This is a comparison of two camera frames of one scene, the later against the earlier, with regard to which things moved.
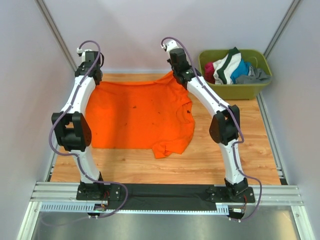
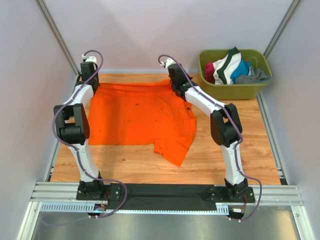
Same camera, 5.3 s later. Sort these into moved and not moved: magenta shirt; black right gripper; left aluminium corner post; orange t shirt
Moved: black right gripper
Not moved: magenta shirt; orange t shirt; left aluminium corner post
